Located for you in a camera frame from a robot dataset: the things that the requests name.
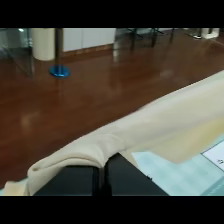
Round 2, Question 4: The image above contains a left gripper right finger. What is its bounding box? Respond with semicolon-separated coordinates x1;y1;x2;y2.
106;152;170;197

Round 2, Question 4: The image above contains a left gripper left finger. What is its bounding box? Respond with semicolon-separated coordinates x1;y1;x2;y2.
33;165;101;197

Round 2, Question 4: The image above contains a cream shirt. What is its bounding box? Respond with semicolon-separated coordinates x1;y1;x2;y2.
2;70;224;197

